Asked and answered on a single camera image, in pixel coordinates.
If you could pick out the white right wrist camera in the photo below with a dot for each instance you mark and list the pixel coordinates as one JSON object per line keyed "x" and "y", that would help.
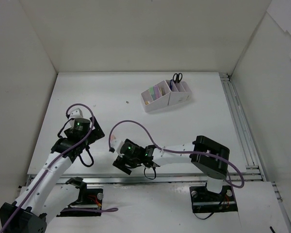
{"x": 116, "y": 146}

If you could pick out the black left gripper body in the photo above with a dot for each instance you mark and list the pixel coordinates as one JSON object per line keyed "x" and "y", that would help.
{"x": 97, "y": 131}

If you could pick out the aluminium front rail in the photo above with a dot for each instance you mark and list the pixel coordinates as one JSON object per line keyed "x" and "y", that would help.
{"x": 126, "y": 179}

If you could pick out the yellow ruler strip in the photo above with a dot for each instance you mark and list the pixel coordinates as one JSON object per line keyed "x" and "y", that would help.
{"x": 163, "y": 91}

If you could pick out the purple highlighter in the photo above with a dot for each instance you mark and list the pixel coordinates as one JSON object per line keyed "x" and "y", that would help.
{"x": 156, "y": 91}

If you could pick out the pink white desk organizer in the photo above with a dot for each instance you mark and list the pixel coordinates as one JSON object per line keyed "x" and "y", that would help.
{"x": 180, "y": 93}

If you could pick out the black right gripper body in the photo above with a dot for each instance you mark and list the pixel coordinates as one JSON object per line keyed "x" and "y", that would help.
{"x": 122, "y": 165}

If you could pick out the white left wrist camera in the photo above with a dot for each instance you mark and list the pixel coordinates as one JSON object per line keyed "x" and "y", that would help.
{"x": 76, "y": 113}

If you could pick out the aluminium side rail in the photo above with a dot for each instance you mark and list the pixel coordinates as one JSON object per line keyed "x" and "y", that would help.
{"x": 253, "y": 164}

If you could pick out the small scissors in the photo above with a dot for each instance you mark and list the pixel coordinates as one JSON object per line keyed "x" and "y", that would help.
{"x": 177, "y": 77}

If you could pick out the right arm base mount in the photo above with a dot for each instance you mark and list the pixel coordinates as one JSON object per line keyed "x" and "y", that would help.
{"x": 205, "y": 204}

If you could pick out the green capped marker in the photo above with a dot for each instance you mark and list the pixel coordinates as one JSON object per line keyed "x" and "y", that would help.
{"x": 152, "y": 93}

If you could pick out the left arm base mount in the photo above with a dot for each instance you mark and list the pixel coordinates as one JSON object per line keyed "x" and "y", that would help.
{"x": 89, "y": 202}

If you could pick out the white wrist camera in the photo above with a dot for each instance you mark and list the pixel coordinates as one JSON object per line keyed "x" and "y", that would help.
{"x": 76, "y": 113}
{"x": 116, "y": 146}

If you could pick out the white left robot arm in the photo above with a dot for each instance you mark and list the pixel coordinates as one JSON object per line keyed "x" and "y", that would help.
{"x": 36, "y": 207}

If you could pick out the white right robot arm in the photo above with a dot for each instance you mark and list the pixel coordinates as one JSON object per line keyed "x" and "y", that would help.
{"x": 205, "y": 154}

